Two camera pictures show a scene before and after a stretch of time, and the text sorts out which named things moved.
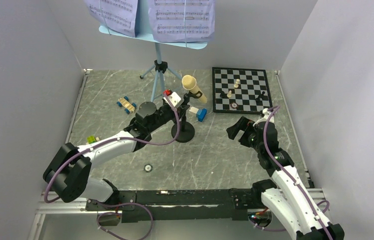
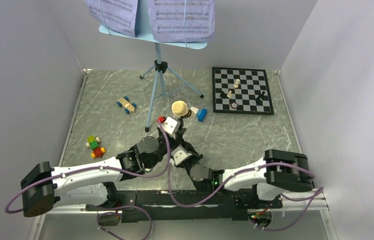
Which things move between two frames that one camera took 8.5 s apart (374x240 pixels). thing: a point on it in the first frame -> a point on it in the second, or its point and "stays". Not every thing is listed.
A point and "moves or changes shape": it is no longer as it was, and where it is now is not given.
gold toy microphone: (189, 83) moves or changes shape
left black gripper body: (164, 115) -> (173, 141)
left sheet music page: (120, 16) stays
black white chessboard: (240, 90) stays
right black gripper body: (244, 140) -> (195, 158)
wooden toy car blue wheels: (124, 102) stays
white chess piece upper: (236, 85) stays
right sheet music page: (182, 21) stays
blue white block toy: (201, 113) stays
